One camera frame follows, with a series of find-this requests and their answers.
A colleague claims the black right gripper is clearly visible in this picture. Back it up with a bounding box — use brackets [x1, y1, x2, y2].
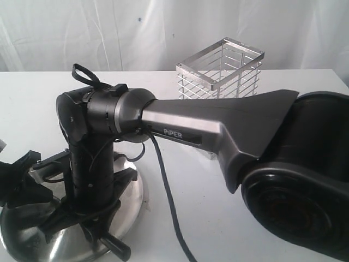
[39, 141, 137, 243]

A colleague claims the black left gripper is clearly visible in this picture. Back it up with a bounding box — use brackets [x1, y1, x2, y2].
[1, 150, 53, 209]

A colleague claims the black kitchen knife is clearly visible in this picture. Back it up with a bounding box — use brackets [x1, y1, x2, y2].
[99, 233, 131, 261]

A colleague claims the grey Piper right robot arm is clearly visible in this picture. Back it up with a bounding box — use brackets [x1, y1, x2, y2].
[40, 84, 348, 261]

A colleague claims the round stainless steel plate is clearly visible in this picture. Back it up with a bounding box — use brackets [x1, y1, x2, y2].
[0, 152, 145, 260]

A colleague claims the white backdrop curtain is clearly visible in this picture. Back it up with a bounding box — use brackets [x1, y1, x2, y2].
[1, 1, 348, 78]

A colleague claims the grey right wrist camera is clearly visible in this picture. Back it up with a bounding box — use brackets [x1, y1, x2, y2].
[28, 151, 71, 183]

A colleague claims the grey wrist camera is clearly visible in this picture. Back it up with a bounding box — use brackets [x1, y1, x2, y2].
[0, 140, 7, 152]
[28, 151, 71, 183]

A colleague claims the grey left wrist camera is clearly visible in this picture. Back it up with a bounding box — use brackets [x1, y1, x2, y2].
[0, 140, 7, 152]

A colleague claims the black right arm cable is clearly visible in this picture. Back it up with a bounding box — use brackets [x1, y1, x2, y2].
[71, 63, 198, 262]

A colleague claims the wire metal utensil holder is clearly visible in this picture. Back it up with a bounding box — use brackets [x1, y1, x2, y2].
[176, 37, 264, 99]

